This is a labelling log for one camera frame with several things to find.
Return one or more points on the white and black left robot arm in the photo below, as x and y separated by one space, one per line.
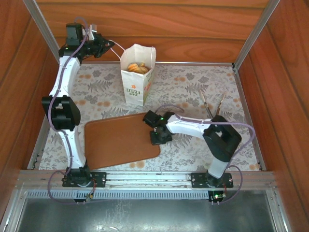
67 72

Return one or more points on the wooden tipped metal tongs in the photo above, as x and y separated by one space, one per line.
208 111

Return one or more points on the brown rectangular tray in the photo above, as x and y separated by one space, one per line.
116 140

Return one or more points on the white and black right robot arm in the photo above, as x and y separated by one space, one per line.
188 125

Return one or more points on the aluminium frame post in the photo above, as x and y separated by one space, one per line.
41 24
256 33

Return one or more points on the white printed paper bag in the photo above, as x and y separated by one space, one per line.
134 84

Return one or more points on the wide aluminium base rail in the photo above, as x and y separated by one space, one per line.
149 180

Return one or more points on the ridged spiral fake bread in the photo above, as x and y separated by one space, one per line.
135 68

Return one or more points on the reflective steel sheet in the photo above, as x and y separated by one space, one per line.
144 217

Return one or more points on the floral patterned table mat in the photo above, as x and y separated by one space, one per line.
183 79

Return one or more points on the circuit board with green light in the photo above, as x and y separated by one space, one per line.
217 197

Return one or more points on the thin aluminium cross rail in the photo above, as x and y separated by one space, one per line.
193 63

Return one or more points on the aluminium lower frame rail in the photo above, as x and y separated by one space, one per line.
277 212
13 212

